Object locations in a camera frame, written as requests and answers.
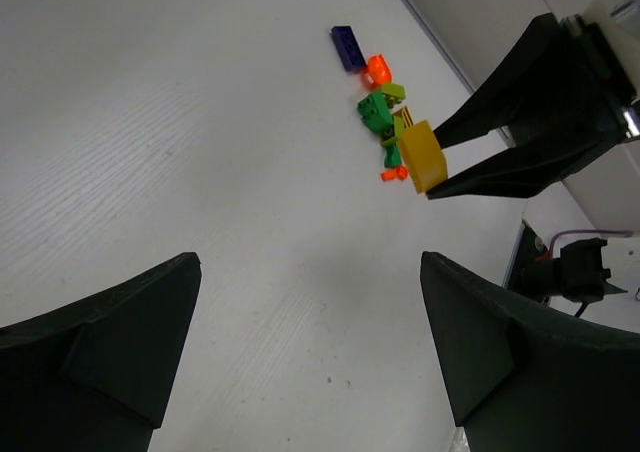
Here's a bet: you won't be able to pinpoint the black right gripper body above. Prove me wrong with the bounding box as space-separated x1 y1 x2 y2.
560 14 639 143

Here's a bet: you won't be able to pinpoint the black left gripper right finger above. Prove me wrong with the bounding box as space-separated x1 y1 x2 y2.
420 252 639 451

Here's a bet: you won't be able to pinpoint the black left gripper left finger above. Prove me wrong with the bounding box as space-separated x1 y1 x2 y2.
1 252 202 451

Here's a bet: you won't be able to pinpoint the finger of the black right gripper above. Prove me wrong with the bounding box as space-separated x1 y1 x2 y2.
435 13 608 148
426 130 625 200

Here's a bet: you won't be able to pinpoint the yellow lego block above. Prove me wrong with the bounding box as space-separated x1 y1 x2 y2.
399 120 448 194

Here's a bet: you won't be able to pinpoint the lime green lego brick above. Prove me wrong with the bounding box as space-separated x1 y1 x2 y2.
378 82 406 109

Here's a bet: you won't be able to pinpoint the small orange lego pieces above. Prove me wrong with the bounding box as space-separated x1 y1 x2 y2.
380 165 409 182

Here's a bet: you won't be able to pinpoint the dark green small lego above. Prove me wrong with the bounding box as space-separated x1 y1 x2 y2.
380 116 405 169

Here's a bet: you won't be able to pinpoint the dark green lego brick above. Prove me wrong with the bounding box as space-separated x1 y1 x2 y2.
357 91 394 135

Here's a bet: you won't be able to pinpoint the orange round lego piece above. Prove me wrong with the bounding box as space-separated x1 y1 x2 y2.
361 54 393 90

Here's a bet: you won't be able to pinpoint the dark blue lego plate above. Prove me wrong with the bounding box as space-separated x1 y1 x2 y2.
330 26 366 73

